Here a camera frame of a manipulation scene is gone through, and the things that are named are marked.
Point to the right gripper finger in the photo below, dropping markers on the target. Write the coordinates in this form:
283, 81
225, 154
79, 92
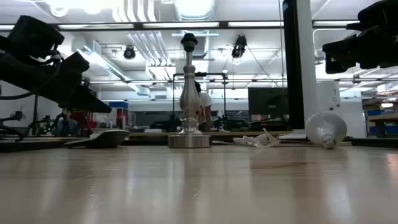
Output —
342, 54

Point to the white flood lightbulb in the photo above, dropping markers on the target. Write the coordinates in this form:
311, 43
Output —
325, 126

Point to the black background robot arm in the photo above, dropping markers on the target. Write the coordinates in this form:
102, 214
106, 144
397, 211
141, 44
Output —
12, 130

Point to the person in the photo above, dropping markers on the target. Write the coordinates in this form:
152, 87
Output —
205, 102

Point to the black ceiling-hung device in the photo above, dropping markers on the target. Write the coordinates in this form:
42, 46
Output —
239, 46
129, 53

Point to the blue storage bin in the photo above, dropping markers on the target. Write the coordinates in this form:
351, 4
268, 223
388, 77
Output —
392, 130
118, 104

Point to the red storage bin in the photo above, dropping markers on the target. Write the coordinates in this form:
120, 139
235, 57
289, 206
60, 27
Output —
122, 118

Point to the black rig beam with lights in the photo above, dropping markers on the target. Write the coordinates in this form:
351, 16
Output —
223, 25

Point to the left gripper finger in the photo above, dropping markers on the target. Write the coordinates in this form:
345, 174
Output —
90, 104

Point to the black background station frame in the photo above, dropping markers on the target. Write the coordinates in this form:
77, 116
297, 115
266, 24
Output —
35, 118
199, 74

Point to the wooden workbench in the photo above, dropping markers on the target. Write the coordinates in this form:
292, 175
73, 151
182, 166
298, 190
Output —
384, 117

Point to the grey desk calculator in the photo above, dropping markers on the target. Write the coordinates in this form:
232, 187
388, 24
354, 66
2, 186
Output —
105, 138

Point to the silver table lamp base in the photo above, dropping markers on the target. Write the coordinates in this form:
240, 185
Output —
189, 102

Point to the black monitor screen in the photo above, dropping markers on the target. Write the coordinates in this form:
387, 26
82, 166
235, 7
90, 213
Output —
267, 102

